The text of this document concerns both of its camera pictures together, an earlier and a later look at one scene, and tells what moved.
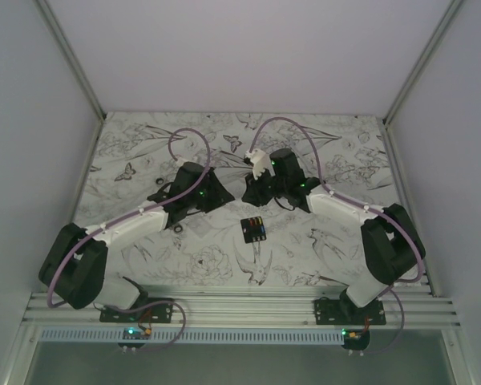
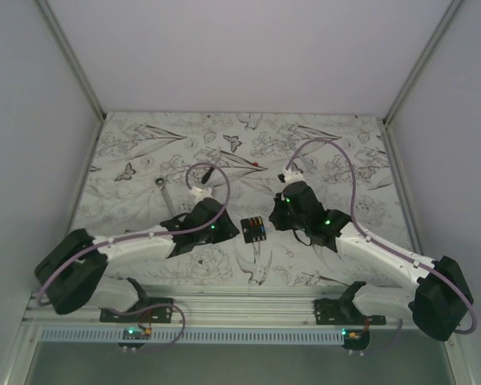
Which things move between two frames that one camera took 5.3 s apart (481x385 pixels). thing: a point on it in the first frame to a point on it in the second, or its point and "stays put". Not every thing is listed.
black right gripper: (252, 193) to (276, 217)
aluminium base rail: (263, 309) stays put
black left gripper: (219, 196) to (227, 228)
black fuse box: (253, 229) stays put
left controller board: (135, 334) stays put
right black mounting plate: (344, 312) stays put
